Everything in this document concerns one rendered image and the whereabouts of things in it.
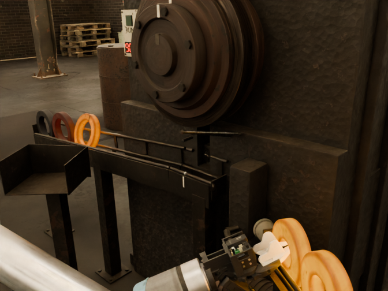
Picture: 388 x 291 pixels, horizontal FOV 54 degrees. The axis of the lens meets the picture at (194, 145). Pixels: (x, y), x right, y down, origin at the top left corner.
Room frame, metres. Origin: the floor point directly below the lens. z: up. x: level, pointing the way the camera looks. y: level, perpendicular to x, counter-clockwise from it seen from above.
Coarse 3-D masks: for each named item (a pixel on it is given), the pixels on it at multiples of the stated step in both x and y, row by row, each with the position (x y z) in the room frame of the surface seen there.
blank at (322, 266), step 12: (312, 252) 0.63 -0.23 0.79; (324, 252) 0.62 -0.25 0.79; (312, 264) 0.62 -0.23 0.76; (324, 264) 0.58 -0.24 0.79; (336, 264) 0.58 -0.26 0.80; (300, 276) 0.66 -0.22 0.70; (312, 276) 0.62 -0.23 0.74; (324, 276) 0.58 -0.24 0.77; (336, 276) 0.56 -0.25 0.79; (348, 276) 0.56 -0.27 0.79; (312, 288) 0.62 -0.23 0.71; (336, 288) 0.54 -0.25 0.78; (348, 288) 0.54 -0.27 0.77
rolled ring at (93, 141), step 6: (84, 114) 1.76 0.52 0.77; (90, 114) 1.74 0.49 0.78; (78, 120) 1.78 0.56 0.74; (84, 120) 1.75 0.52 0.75; (90, 120) 1.71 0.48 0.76; (96, 120) 1.71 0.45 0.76; (78, 126) 1.77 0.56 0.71; (96, 126) 1.68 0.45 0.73; (78, 132) 1.77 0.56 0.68; (96, 132) 1.67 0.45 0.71; (78, 138) 1.75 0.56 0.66; (90, 138) 1.67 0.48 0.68; (96, 138) 1.67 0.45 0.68; (84, 144) 1.73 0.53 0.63; (90, 144) 1.66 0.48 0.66; (96, 144) 1.67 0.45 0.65
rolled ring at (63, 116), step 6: (54, 114) 1.87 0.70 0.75; (60, 114) 1.82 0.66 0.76; (66, 114) 1.83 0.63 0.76; (54, 120) 1.87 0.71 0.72; (60, 120) 1.88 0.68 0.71; (66, 120) 1.79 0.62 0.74; (72, 120) 1.81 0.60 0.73; (54, 126) 1.88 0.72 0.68; (60, 126) 1.89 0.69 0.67; (66, 126) 1.79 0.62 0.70; (72, 126) 1.79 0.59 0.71; (54, 132) 1.88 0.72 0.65; (60, 132) 1.89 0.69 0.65; (72, 132) 1.78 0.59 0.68; (60, 138) 1.86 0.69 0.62; (72, 138) 1.78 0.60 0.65
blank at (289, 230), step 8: (280, 224) 0.77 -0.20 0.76; (288, 224) 0.74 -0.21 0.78; (296, 224) 0.74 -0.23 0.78; (272, 232) 0.82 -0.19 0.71; (280, 232) 0.77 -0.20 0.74; (288, 232) 0.73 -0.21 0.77; (296, 232) 0.72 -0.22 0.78; (304, 232) 0.72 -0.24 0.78; (280, 240) 0.77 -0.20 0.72; (288, 240) 0.73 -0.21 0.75; (296, 240) 0.70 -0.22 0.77; (304, 240) 0.70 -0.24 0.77; (296, 248) 0.69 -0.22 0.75; (304, 248) 0.69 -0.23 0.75; (288, 256) 0.77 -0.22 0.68; (296, 256) 0.69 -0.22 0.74; (288, 264) 0.74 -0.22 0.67; (296, 264) 0.68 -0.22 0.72; (288, 272) 0.72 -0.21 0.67; (296, 272) 0.68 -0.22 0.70; (296, 280) 0.68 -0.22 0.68
